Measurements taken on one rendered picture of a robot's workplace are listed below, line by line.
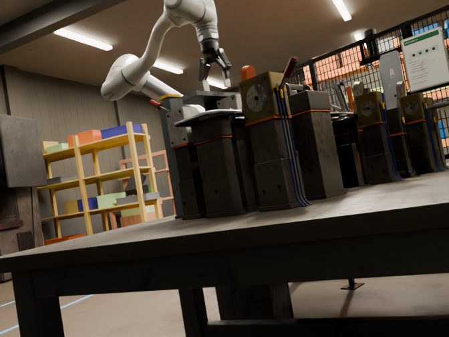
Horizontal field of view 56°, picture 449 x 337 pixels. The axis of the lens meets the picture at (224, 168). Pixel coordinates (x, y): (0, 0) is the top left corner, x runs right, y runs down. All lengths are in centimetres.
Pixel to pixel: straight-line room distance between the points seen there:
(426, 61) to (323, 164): 149
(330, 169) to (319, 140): 10
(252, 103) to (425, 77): 166
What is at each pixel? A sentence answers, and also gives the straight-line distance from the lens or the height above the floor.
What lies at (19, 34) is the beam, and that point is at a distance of 701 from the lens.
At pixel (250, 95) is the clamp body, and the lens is 117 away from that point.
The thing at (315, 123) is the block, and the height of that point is 93.
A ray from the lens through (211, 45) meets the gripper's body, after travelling 185.
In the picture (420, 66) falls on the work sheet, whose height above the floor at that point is 127.
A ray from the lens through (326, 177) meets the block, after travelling 132.
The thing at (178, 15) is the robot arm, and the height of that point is 147.
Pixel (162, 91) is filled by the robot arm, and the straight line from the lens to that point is 227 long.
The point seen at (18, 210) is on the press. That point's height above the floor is 98.
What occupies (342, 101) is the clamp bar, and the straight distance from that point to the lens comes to 224.
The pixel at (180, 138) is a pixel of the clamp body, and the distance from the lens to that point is 139.
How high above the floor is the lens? 78
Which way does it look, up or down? 3 degrees up
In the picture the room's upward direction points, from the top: 10 degrees counter-clockwise
